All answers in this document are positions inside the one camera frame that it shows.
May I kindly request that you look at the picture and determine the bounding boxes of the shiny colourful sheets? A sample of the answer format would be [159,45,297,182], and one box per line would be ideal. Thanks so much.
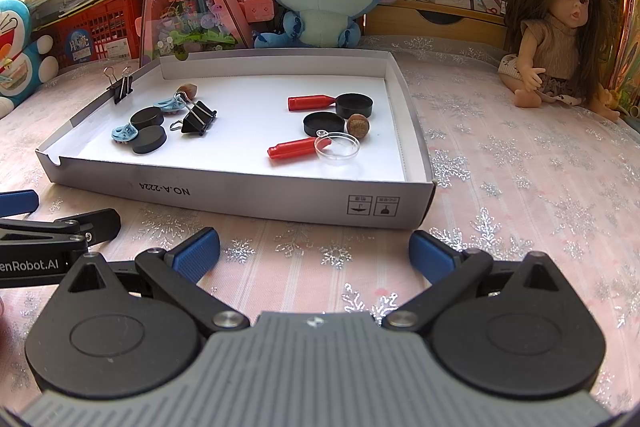
[607,0,640,118]

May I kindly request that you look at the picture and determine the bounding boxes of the red plastic cap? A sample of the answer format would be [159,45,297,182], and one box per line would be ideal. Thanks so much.
[267,138,321,162]

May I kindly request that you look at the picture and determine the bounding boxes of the black binder clip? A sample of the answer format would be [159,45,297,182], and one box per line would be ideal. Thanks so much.
[169,101,217,136]
[103,67,135,105]

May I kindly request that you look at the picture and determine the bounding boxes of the brown haired doll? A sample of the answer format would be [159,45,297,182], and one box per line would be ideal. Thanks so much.
[497,0,623,124]

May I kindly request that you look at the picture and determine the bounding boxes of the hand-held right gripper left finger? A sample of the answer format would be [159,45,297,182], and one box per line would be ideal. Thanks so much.
[59,227,251,334]

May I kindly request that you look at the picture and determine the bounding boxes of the light blue plastic clip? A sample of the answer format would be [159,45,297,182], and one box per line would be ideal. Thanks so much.
[157,94,187,115]
[111,123,140,145]

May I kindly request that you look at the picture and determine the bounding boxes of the blue robot cat plush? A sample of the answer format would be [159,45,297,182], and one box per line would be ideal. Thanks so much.
[0,0,55,118]

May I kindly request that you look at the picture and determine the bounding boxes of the white cardboard box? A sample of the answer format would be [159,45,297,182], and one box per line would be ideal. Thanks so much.
[35,51,437,230]

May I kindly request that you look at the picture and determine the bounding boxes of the pink snowflake tablecloth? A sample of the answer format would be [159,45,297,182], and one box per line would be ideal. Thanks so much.
[0,34,640,413]

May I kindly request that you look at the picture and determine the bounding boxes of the black round lid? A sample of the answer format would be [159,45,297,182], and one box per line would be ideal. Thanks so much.
[335,93,374,118]
[303,112,347,136]

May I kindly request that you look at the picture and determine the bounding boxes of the red marker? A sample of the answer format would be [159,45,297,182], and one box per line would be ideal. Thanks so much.
[287,94,341,112]

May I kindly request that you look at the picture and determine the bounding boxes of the black round disc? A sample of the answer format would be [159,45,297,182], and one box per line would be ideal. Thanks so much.
[131,127,168,154]
[130,107,166,129]

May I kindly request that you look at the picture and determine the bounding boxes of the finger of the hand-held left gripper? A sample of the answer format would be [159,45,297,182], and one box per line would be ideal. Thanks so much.
[0,190,40,217]
[0,208,122,249]

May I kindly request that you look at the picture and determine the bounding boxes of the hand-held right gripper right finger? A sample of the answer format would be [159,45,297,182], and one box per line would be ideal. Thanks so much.
[382,229,571,333]

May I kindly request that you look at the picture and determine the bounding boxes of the red plastic crate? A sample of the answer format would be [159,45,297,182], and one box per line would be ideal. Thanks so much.
[30,0,146,70]

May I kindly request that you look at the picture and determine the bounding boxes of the wooden drawer unit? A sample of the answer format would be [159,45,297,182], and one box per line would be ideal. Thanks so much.
[365,0,508,52]

